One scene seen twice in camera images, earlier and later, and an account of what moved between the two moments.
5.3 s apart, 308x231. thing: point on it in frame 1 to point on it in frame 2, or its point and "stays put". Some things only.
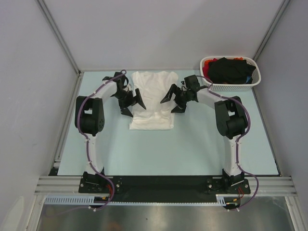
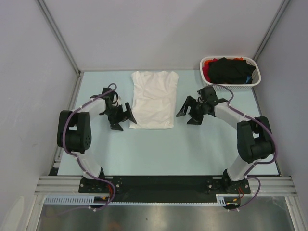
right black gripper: x=177 y=109 to x=196 y=119
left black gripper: x=133 y=101 to x=126 y=114
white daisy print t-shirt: x=153 y=87 stays put
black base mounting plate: x=161 y=188 stays put
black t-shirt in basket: x=229 y=71 stays put
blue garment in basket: x=248 y=78 stays put
